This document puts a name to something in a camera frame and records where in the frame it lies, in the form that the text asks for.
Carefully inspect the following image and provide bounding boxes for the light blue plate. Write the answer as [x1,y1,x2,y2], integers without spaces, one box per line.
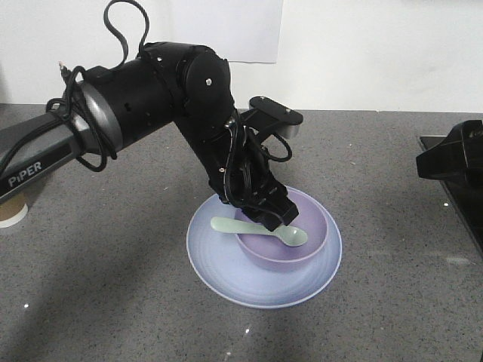
[186,187,343,309]

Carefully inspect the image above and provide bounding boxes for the mint green plastic spoon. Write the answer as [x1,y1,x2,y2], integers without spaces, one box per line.
[210,216,308,247]

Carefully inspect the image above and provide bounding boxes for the purple plastic bowl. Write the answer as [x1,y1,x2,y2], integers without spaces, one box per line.
[236,186,328,272]

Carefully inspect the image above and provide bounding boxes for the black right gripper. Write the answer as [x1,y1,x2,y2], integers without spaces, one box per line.
[416,120,482,182]

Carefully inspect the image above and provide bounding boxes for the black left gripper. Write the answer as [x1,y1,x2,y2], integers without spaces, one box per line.
[210,136,299,231]

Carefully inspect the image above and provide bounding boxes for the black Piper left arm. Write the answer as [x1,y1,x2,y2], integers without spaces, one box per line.
[1,42,303,230]

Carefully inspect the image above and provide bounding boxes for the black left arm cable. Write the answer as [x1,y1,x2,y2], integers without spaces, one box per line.
[0,0,152,174]

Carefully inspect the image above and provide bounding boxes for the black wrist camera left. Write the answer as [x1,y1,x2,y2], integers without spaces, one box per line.
[241,96,303,141]

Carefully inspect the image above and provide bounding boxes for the white paper sheet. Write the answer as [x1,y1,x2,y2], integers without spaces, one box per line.
[141,0,283,63]

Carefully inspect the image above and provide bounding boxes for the black induction cooktop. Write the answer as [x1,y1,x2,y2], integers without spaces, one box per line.
[417,134,483,265]

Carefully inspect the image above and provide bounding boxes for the brown paper cup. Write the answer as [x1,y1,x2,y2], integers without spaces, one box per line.
[0,193,29,229]

